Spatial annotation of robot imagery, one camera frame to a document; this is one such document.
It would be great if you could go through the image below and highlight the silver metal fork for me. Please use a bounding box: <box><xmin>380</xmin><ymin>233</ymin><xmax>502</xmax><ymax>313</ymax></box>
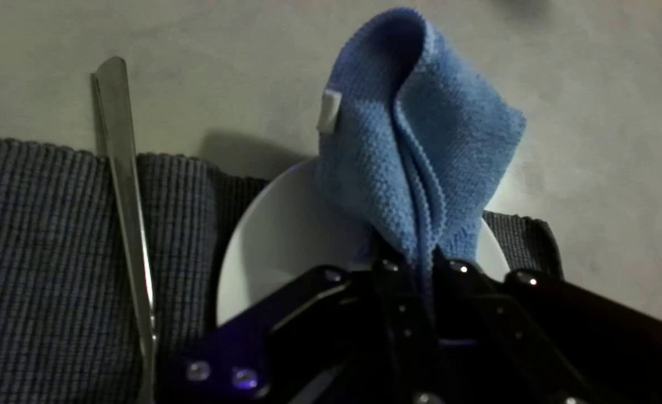
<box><xmin>92</xmin><ymin>54</ymin><xmax>160</xmax><ymax>404</ymax></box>

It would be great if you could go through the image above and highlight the white round plate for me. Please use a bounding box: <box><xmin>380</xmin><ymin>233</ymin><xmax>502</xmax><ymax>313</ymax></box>
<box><xmin>216</xmin><ymin>155</ymin><xmax>511</xmax><ymax>328</ymax></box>

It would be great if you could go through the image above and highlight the dark grey woven placemat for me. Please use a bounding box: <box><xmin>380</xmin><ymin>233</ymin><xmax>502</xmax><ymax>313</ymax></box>
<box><xmin>0</xmin><ymin>132</ymin><xmax>565</xmax><ymax>404</ymax></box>

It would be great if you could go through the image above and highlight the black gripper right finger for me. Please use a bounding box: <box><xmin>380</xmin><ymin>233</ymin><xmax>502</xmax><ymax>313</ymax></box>
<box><xmin>426</xmin><ymin>255</ymin><xmax>662</xmax><ymax>404</ymax></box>

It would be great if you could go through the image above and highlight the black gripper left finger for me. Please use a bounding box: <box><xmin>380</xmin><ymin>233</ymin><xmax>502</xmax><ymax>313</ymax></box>
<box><xmin>165</xmin><ymin>257</ymin><xmax>431</xmax><ymax>404</ymax></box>

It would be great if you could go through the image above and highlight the blue microfibre cloth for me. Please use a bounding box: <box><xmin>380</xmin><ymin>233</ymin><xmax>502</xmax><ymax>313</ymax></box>
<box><xmin>313</xmin><ymin>7</ymin><xmax>530</xmax><ymax>283</ymax></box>

